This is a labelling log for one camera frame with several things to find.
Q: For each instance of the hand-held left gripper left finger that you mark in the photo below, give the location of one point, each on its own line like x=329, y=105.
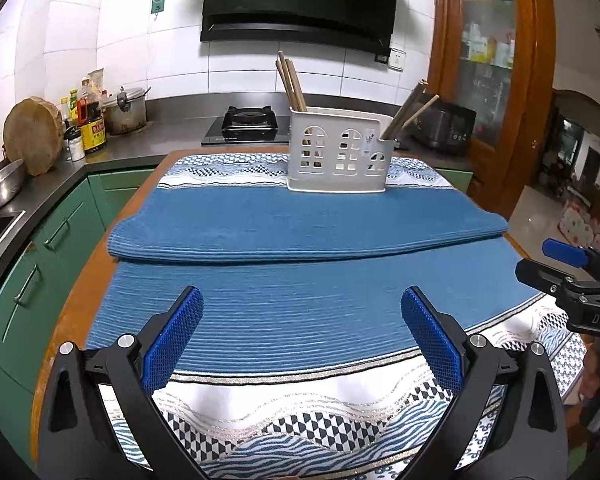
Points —
x=175, y=340

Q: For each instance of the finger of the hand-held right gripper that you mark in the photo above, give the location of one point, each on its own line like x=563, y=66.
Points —
x=565, y=252
x=535, y=270

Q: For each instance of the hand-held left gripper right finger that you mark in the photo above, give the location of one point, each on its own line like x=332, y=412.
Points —
x=432, y=342

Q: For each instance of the white plastic utensil holder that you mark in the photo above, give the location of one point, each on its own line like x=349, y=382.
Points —
x=340, y=160

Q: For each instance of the pink patterned floor mat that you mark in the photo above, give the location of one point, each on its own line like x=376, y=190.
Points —
x=580, y=227

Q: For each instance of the wooden table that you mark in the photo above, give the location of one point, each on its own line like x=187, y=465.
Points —
x=75, y=310

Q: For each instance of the blue patterned tablecloth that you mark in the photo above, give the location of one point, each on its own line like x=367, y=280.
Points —
x=305, y=300

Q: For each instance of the green kitchen base cabinets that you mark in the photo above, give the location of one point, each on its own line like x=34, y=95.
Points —
x=55, y=260

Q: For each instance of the wooden glass door cabinet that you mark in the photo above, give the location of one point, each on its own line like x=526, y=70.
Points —
x=530, y=110

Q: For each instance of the black rice cooker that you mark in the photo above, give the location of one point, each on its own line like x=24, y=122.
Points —
x=445, y=127

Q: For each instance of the steel kitchen counter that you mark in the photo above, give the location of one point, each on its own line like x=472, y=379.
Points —
x=175, y=125

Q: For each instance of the small white lidded jar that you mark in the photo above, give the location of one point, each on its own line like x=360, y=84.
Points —
x=75, y=147

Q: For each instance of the steel pot with lid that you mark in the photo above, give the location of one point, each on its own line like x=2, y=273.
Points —
x=125, y=115

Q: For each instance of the black gas stove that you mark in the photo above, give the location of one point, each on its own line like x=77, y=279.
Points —
x=245, y=120

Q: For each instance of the shelf of small boxes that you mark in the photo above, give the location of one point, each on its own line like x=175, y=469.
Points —
x=485, y=35

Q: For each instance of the steel basin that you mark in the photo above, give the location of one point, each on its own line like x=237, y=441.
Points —
x=0, y=185

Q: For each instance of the round wooden cutting board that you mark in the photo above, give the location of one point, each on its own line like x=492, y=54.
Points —
x=32, y=135

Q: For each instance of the row of condiment bottles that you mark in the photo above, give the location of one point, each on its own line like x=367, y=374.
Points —
x=77, y=95

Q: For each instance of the black range hood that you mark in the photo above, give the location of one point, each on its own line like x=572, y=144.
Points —
x=305, y=0

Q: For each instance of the white wall socket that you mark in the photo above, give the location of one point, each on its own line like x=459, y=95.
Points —
x=397, y=58

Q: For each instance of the green wall hook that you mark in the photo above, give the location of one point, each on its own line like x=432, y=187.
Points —
x=158, y=1

